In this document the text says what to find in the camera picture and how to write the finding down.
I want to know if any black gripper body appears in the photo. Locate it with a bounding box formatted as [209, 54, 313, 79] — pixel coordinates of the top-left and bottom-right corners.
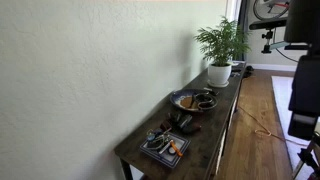
[288, 54, 320, 116]

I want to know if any black object with red spot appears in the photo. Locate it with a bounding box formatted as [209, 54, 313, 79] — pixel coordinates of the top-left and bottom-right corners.
[181, 122, 203, 136]

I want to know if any blue ceramic bowl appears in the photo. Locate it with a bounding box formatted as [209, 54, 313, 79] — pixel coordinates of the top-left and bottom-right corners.
[169, 88, 219, 114]

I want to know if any white rug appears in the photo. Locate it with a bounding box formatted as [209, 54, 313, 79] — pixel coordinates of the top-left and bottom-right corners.
[270, 75, 320, 171]

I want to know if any bicycle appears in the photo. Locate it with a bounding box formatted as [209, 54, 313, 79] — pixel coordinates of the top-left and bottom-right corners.
[252, 0, 291, 22]

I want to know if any white pot saucer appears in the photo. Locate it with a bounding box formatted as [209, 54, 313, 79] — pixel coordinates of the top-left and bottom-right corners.
[206, 79, 231, 89]

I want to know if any white plant pot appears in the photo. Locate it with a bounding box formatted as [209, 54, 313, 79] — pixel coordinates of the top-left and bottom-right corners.
[207, 63, 233, 85]

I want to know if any green potted plant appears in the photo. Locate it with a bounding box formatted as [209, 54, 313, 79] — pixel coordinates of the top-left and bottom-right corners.
[194, 16, 252, 68]

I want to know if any dark wooden console table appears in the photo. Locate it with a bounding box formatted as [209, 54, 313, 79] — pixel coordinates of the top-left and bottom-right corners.
[114, 61, 248, 180]

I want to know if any black case with grey stripe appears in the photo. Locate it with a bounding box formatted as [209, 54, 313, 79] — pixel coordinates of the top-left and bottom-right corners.
[177, 114, 194, 130]

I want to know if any square blue-rimmed tray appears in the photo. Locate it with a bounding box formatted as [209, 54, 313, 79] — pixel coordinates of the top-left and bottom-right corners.
[139, 130, 192, 169]

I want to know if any orange pen-like tool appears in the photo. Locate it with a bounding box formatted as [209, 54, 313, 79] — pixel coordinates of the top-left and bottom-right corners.
[168, 139, 184, 158]

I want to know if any brown leather wallet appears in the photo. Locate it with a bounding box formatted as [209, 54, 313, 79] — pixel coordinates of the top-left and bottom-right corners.
[159, 119, 173, 133]

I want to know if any bunch of keys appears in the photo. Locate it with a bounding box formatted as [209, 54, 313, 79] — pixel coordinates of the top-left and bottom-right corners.
[145, 128, 172, 151]

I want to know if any thin black camera cable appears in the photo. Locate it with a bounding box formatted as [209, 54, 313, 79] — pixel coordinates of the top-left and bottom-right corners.
[274, 48, 300, 64]

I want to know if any orange floor cable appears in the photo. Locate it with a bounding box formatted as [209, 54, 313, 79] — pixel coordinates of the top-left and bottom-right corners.
[237, 104, 309, 148]

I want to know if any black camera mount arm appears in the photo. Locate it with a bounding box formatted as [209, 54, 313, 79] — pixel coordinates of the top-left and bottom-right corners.
[260, 29, 292, 55]

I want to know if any black bar camera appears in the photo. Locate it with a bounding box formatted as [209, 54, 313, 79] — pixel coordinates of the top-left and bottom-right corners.
[249, 17, 288, 31]

